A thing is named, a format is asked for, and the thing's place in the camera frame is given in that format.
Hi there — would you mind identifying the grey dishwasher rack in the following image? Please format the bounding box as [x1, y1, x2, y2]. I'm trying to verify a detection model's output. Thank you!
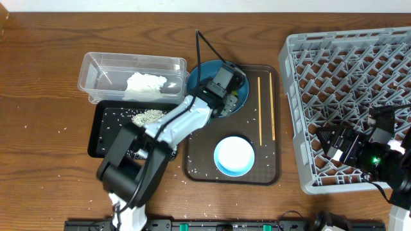
[279, 27, 410, 194]

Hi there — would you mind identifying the dark blue plate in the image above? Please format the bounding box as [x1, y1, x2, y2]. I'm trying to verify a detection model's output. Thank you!
[186, 59, 250, 118]

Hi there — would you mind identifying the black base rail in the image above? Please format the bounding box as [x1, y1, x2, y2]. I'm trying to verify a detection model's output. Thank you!
[64, 210, 387, 231]

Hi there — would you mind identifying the pink cup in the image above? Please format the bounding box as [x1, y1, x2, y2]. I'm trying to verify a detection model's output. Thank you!
[388, 139, 405, 155]

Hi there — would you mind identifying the pile of rice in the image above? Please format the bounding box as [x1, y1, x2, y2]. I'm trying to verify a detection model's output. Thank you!
[130, 108, 178, 161]

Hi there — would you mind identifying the brown serving tray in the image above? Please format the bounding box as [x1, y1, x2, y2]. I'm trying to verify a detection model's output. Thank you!
[182, 65, 281, 185]

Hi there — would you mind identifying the white tissue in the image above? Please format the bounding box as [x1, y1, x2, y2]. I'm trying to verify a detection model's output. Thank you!
[123, 72, 167, 101]

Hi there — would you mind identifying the black waste tray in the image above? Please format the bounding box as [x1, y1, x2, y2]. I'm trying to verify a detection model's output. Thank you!
[87, 100, 177, 158]

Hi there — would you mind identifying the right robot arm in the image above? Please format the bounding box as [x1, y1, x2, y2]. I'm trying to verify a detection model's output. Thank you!
[316, 126, 410, 230]

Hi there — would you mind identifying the clear plastic bin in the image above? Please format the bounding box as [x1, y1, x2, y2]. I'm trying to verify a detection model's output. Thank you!
[78, 52, 189, 104]

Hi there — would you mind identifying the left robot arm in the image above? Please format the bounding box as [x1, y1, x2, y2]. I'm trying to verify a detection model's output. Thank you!
[96, 81, 241, 230]

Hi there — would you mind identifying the wooden chopstick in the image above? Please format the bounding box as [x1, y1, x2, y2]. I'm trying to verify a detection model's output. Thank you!
[269, 73, 275, 141]
[258, 76, 263, 146]

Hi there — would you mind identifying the light blue bowl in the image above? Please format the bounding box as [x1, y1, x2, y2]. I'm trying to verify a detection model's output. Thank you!
[213, 136, 255, 177]

